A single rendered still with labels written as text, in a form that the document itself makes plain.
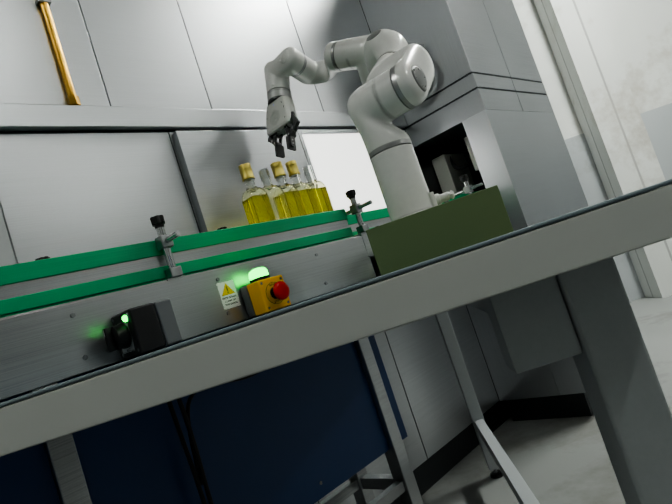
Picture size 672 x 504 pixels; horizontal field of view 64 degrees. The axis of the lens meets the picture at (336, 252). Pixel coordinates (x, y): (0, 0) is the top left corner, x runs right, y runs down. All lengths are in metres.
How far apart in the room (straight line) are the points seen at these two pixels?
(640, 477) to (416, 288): 0.20
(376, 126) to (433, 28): 1.29
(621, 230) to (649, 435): 0.15
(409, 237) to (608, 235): 0.66
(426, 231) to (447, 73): 1.40
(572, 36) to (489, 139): 2.36
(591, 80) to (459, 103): 2.23
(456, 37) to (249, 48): 0.83
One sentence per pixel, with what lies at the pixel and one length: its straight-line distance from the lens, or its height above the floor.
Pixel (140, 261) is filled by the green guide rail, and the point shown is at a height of 0.93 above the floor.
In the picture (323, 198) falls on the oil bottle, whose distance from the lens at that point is 1.63.
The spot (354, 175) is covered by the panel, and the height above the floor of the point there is 1.14.
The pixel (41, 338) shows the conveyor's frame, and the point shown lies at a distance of 1.02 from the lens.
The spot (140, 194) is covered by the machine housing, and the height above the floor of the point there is 1.15.
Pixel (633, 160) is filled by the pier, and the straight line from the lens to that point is 4.38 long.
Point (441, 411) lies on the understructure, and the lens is 2.12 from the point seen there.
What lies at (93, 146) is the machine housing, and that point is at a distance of 1.52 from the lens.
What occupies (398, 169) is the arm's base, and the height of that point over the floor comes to 0.95.
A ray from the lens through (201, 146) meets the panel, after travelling 1.63.
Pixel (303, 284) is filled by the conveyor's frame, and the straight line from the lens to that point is 1.31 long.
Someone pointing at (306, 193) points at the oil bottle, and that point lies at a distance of 1.59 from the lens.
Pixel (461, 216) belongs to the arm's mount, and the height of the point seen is 0.81.
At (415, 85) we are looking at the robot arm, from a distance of 1.13.
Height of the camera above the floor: 0.75
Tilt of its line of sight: 4 degrees up
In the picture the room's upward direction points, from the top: 18 degrees counter-clockwise
